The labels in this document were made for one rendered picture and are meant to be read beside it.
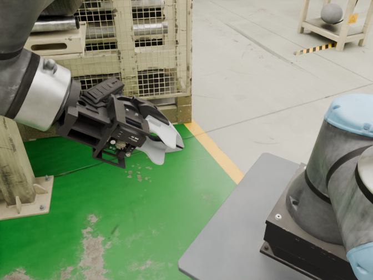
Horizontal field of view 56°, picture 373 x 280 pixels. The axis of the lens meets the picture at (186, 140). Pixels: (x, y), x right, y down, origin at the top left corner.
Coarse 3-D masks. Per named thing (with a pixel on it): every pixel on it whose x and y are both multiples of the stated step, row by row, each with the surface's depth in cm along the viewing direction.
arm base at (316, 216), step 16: (304, 176) 74; (288, 192) 79; (304, 192) 73; (320, 192) 68; (288, 208) 77; (304, 208) 72; (320, 208) 70; (304, 224) 73; (320, 224) 70; (336, 224) 69; (336, 240) 70
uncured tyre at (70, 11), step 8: (56, 0) 109; (64, 0) 111; (72, 0) 114; (80, 0) 123; (48, 8) 113; (56, 8) 113; (64, 8) 115; (72, 8) 119; (40, 16) 118; (48, 16) 119; (56, 16) 120; (64, 16) 122
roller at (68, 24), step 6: (42, 18) 119; (48, 18) 119; (54, 18) 119; (60, 18) 120; (66, 18) 120; (72, 18) 120; (78, 18) 123; (36, 24) 118; (42, 24) 119; (48, 24) 119; (54, 24) 119; (60, 24) 120; (66, 24) 120; (72, 24) 120; (78, 24) 121; (36, 30) 119; (42, 30) 120; (48, 30) 120; (54, 30) 121; (60, 30) 122
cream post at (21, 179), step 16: (0, 128) 146; (16, 128) 159; (0, 144) 151; (16, 144) 156; (0, 160) 155; (16, 160) 157; (0, 176) 160; (16, 176) 162; (32, 176) 175; (16, 192) 167; (32, 192) 171
